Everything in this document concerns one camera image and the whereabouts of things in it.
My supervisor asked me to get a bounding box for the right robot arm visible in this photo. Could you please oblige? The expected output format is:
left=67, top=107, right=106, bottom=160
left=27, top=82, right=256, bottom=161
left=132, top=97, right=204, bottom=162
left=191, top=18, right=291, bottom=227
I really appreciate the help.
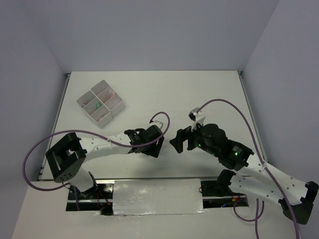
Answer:
left=170, top=123, right=319, bottom=225

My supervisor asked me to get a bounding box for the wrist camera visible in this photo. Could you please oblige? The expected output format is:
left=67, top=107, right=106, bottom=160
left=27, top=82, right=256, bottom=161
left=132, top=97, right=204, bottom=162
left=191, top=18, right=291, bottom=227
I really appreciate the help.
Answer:
left=188, top=108, right=206, bottom=131
left=149, top=120, right=164, bottom=130

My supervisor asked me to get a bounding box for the white organizer left box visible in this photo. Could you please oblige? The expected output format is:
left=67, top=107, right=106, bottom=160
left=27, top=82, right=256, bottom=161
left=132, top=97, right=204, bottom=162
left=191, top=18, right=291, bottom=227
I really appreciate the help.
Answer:
left=76, top=91, right=113, bottom=128

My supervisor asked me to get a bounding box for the purple cable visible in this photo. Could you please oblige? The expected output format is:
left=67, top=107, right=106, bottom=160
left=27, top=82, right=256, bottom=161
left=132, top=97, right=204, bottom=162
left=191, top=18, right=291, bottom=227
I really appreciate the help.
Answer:
left=22, top=112, right=171, bottom=192
left=198, top=99, right=302, bottom=239

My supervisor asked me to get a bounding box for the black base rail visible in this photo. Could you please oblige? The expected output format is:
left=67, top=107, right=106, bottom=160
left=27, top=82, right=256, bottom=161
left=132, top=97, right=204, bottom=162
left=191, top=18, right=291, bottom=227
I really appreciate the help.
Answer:
left=66, top=178, right=249, bottom=216

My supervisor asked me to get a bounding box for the silver foil panel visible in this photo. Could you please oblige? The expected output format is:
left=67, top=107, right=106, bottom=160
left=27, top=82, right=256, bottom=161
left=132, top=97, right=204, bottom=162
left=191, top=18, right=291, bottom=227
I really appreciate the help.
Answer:
left=113, top=179, right=204, bottom=216

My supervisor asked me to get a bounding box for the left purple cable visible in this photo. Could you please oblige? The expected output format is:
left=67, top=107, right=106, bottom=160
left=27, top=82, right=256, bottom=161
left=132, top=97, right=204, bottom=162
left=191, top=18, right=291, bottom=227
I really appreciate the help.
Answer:
left=22, top=112, right=171, bottom=192

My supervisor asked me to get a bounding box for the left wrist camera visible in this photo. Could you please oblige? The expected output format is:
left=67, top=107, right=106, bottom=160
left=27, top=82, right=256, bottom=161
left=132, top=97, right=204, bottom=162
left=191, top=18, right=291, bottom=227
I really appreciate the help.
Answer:
left=149, top=120, right=164, bottom=130

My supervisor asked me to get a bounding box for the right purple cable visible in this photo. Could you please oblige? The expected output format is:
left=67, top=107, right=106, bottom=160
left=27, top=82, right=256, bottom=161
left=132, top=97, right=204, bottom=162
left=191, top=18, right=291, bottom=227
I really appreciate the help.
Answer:
left=198, top=99, right=302, bottom=239

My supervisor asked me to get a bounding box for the orange pink highlighter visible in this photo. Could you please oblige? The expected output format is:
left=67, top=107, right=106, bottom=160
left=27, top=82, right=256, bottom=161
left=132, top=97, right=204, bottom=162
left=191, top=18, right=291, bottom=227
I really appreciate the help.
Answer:
left=103, top=90, right=116, bottom=103

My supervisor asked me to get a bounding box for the white organizer box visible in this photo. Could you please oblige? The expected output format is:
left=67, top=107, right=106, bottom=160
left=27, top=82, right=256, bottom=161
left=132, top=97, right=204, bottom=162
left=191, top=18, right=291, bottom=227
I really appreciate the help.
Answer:
left=76, top=91, right=113, bottom=128
left=91, top=80, right=125, bottom=117

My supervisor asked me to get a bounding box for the white organizer right box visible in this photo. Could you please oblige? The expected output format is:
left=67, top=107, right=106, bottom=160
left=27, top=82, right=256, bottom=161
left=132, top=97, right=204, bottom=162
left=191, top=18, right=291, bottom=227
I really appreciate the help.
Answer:
left=91, top=80, right=125, bottom=117

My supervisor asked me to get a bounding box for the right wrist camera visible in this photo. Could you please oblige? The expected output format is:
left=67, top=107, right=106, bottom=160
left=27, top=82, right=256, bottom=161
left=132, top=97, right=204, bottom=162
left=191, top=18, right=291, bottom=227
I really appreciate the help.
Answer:
left=188, top=108, right=206, bottom=131

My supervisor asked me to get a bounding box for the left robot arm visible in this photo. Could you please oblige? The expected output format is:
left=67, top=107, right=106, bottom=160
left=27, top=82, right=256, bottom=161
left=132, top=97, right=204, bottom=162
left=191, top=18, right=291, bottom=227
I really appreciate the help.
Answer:
left=45, top=121, right=164, bottom=199

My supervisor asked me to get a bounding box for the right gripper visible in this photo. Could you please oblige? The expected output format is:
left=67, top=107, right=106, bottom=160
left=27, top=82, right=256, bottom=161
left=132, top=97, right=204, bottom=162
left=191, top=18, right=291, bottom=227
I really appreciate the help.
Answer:
left=169, top=119, right=219, bottom=156

